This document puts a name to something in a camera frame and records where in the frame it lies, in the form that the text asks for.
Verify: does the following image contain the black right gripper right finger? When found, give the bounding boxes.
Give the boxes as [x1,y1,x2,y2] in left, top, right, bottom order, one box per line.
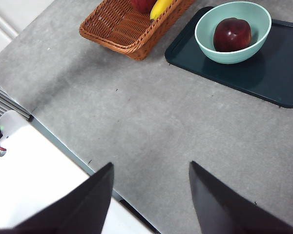
[188,160,293,234]

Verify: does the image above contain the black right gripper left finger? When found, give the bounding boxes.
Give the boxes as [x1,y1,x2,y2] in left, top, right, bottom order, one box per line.
[0,162,114,234]

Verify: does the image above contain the teal ceramic bowl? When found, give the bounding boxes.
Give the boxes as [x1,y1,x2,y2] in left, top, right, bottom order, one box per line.
[194,1,272,65]

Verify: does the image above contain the dark red plum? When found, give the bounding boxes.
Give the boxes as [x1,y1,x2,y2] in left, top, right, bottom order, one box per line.
[212,17,252,53]

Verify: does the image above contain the grey ribbed metal panel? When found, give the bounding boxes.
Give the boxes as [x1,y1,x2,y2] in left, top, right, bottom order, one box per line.
[0,78,31,124]

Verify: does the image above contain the dark rectangular tray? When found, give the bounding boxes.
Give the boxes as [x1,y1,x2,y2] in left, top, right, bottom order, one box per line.
[165,6,293,109]

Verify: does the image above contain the brown woven wicker basket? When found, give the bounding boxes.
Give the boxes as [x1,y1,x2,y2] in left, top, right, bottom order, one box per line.
[79,0,196,61]

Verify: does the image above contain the yellow banana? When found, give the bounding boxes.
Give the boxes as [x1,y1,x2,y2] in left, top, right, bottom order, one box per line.
[149,0,174,21]

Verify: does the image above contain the red and yellow apple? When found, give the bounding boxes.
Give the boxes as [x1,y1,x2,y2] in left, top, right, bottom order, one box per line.
[130,0,158,14]

